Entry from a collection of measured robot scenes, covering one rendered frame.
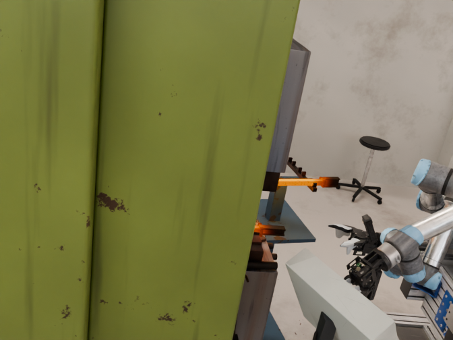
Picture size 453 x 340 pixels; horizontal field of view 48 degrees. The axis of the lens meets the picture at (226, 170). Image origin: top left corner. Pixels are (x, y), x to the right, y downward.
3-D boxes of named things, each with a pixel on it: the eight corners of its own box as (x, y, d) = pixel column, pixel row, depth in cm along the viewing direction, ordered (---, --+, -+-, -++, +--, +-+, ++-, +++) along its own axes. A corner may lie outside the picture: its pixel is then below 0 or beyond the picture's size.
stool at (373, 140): (374, 185, 508) (389, 135, 486) (389, 206, 468) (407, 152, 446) (330, 181, 502) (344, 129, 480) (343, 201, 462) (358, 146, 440)
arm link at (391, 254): (383, 253, 167) (403, 266, 161) (374, 261, 166) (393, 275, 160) (381, 238, 162) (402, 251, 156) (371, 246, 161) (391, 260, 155)
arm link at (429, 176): (444, 222, 247) (443, 191, 200) (414, 210, 254) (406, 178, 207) (454, 200, 248) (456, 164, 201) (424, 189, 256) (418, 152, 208)
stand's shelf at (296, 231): (283, 202, 275) (284, 198, 274) (315, 242, 241) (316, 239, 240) (231, 202, 266) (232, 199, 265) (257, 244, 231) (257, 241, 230)
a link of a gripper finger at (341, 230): (325, 235, 207) (346, 243, 204) (328, 222, 205) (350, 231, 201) (327, 232, 210) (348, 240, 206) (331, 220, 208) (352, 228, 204)
